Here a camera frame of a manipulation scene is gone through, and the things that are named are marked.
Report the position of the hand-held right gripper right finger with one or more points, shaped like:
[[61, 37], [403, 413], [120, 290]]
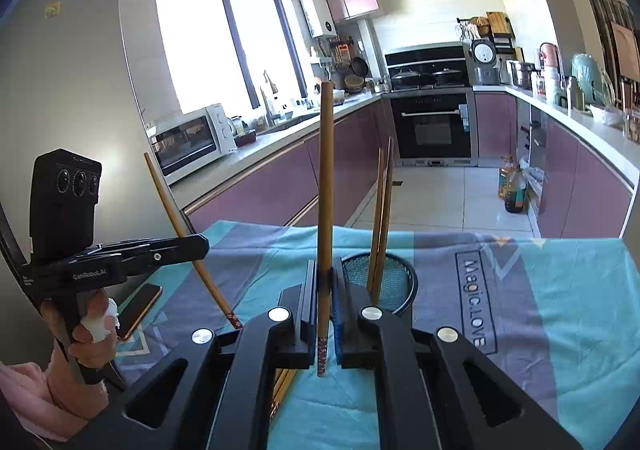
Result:
[[339, 302]]

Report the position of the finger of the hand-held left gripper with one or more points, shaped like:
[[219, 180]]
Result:
[[165, 250]]

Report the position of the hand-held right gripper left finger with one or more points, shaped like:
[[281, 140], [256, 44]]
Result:
[[312, 297]]

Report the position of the wooden chopstick red patterned end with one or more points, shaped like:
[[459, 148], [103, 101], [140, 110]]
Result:
[[326, 180], [376, 210], [170, 210]]

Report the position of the black mesh utensil holder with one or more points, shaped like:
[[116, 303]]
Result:
[[397, 280]]

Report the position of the pile of chopsticks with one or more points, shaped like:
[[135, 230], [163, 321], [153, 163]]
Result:
[[282, 387]]

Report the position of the pair of chopsticks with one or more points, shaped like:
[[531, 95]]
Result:
[[387, 190]]

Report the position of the person's left forearm pink sleeve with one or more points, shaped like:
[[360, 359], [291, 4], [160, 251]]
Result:
[[30, 405]]

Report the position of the person's left hand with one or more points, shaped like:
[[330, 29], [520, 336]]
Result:
[[92, 355]]

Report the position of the black phone orange edge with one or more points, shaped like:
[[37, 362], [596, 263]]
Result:
[[140, 307]]

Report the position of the white toaster oven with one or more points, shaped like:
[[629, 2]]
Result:
[[185, 145]]

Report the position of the purple base cabinets long run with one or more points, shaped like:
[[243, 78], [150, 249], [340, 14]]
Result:
[[280, 175]]

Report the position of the grey refrigerator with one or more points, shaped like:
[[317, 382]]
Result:
[[75, 80]]

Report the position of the dark tray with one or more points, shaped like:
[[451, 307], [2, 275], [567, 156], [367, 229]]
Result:
[[245, 138]]

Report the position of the chrome kitchen faucet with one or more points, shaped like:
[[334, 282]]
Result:
[[270, 100]]

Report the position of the yellow sticker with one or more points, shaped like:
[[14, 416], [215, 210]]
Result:
[[53, 10]]

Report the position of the black built-in oven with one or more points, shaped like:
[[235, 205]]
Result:
[[432, 125]]

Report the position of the teal and purple tablecloth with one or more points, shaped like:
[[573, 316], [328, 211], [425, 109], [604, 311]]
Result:
[[525, 380]]

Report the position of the yellow cooking oil bottle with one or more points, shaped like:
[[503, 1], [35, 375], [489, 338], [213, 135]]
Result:
[[506, 180]]

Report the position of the cooking oil bottles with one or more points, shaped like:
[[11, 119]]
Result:
[[516, 192]]

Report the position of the kitchen window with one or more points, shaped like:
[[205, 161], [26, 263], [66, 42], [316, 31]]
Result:
[[210, 40]]

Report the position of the brown woven bowl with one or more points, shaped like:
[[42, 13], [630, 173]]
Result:
[[354, 83]]

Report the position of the clear plastic bag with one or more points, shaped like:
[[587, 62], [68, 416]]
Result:
[[535, 185]]

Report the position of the black wok with lid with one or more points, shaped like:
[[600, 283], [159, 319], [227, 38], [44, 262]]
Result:
[[410, 79]]

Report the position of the hanging black pan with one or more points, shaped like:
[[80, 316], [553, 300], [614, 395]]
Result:
[[359, 65]]

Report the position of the black pot with lid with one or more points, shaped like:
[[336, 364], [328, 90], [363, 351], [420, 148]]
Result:
[[447, 75]]

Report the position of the black range hood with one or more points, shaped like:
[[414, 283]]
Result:
[[425, 58]]

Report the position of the purple base cabinets short run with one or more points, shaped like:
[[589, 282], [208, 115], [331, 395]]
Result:
[[575, 170]]

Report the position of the white water heater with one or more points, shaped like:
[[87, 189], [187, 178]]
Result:
[[317, 15]]

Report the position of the silver rice cooker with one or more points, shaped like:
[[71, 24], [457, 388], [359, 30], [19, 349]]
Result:
[[486, 63]]

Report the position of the steel stock pot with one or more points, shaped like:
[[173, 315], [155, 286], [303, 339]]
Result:
[[521, 74]]

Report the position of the steel bottle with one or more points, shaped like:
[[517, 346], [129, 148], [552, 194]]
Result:
[[575, 94]]

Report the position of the wooden cutting board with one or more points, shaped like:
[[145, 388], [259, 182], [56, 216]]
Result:
[[498, 23]]

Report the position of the pink kettle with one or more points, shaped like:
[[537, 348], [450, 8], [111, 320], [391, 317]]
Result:
[[549, 56]]

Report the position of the white bowl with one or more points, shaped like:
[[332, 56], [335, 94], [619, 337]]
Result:
[[606, 114]]

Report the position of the mint green appliance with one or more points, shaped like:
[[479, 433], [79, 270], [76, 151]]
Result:
[[590, 78]]

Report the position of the dark slatted room divider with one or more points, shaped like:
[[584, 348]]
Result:
[[600, 30]]

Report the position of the black wall rack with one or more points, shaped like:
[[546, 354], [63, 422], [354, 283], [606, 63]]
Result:
[[502, 43]]

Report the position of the pink wall picture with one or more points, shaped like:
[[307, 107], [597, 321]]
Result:
[[627, 53]]

